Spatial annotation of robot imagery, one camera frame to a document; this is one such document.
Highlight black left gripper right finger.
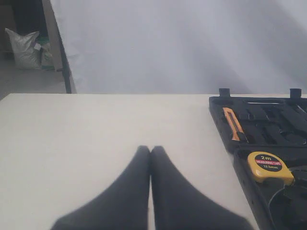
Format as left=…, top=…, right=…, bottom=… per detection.
left=150, top=146, right=252, bottom=230

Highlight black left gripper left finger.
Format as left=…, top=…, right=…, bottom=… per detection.
left=52, top=146, right=150, bottom=230

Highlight black plastic tool case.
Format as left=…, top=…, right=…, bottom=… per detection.
left=209, top=88, right=307, bottom=230

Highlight orange utility knife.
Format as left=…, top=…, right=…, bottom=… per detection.
left=223, top=107, right=248, bottom=142

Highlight yellow tape measure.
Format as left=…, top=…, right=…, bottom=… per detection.
left=247, top=151, right=295, bottom=185

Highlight black stand pole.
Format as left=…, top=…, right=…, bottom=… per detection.
left=59, top=35, right=72, bottom=94

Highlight white backdrop cloth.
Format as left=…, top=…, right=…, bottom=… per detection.
left=51, top=0, right=307, bottom=94

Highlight green bag behind sack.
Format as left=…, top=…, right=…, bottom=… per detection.
left=37, top=37, right=55, bottom=70

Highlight white woven sack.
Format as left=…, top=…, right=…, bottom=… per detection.
left=5, top=28, right=40, bottom=69

